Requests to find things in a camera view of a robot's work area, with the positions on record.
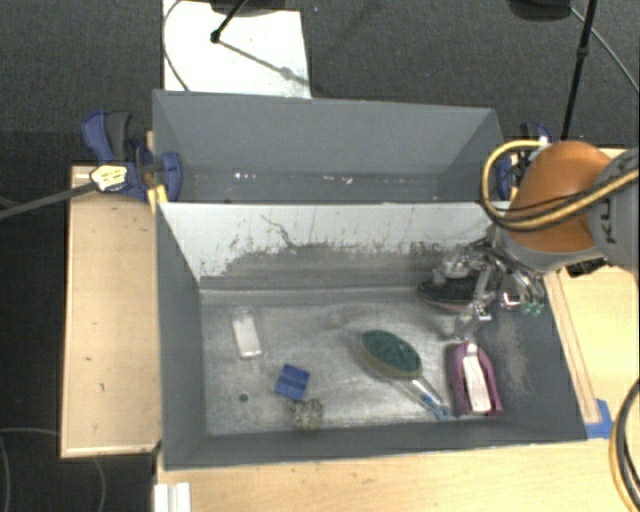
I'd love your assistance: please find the black oval object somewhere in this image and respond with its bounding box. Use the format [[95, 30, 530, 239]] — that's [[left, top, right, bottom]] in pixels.
[[416, 257, 482, 315]]

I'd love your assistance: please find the grey metal bin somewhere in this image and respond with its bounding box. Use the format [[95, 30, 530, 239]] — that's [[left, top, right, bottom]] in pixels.
[[151, 89, 589, 471]]

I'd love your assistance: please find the blue ridged block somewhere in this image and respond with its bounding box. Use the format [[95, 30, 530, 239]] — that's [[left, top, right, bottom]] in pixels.
[[273, 363, 312, 401]]

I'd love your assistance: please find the grey speckled lump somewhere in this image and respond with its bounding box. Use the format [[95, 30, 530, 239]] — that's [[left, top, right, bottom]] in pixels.
[[283, 397, 325, 432]]

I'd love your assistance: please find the clear glass bottle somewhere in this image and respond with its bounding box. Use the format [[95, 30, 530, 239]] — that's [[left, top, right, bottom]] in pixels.
[[230, 306, 264, 361]]

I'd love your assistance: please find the pale wood board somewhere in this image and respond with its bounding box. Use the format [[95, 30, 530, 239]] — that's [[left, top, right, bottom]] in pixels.
[[59, 164, 164, 459]]

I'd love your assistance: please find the black cylinder on white bracket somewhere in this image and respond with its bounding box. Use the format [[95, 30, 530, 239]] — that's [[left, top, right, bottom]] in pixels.
[[566, 257, 608, 276]]

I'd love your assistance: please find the green scrub brush clear handle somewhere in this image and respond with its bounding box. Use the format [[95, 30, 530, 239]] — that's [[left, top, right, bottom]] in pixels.
[[356, 328, 452, 422]]

